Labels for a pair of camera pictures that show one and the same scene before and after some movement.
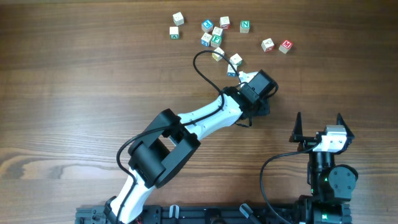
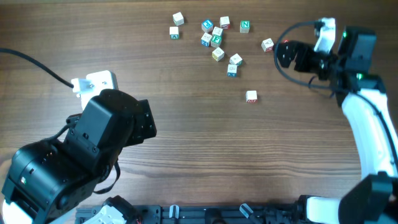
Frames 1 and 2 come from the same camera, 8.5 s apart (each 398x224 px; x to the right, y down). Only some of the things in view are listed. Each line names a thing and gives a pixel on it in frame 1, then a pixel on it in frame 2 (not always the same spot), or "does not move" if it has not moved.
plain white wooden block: (178, 18) does not move
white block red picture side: (267, 45) does not move
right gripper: (307, 142) -> (301, 51)
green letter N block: (245, 26) does not move
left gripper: (267, 109) -> (139, 133)
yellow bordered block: (216, 56) does not move
